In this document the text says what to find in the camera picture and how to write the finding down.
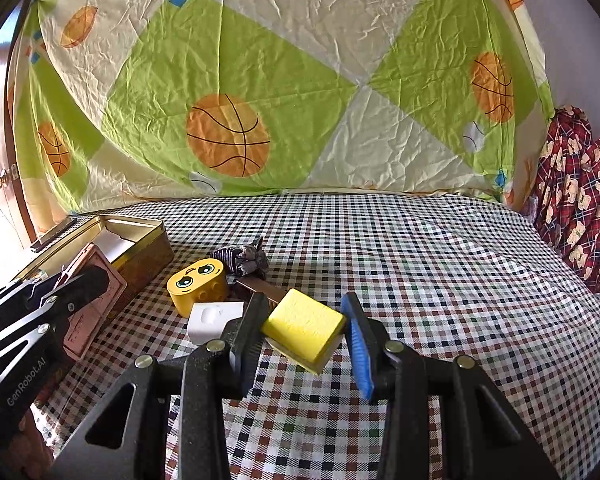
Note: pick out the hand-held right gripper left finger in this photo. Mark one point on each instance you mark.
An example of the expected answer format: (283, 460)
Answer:
(252, 340)

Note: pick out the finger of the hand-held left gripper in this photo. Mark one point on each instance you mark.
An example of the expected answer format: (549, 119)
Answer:
(82, 287)
(20, 297)

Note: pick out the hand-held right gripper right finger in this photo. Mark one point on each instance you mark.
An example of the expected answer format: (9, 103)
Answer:
(359, 355)

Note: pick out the white block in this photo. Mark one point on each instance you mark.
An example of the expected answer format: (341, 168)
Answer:
(212, 320)

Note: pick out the pink transparent box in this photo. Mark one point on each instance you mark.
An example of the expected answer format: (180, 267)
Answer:
(92, 335)

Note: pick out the brown bar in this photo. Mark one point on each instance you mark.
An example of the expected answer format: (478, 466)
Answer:
(262, 290)

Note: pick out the plain yellow block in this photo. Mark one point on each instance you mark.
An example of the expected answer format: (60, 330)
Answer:
(302, 327)

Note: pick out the gold tin box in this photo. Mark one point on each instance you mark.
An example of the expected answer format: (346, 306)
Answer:
(145, 260)

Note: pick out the yellow face block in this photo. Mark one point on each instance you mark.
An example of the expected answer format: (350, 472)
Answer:
(197, 285)

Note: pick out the person's left hand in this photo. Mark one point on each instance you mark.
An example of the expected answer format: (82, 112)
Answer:
(27, 432)

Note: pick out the black flat case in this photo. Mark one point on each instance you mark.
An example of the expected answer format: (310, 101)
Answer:
(52, 235)

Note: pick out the checkered tablecloth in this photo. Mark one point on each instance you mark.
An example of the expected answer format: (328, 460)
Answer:
(455, 285)

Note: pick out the brass door knob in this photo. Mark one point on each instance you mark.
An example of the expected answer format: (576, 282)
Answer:
(6, 178)

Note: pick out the brown wooden door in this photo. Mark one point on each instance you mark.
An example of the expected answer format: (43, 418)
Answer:
(0, 150)

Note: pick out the basketball print bed sheet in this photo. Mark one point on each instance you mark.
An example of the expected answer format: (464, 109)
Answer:
(305, 85)

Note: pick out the red bear print cloth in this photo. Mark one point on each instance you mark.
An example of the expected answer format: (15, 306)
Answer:
(580, 195)

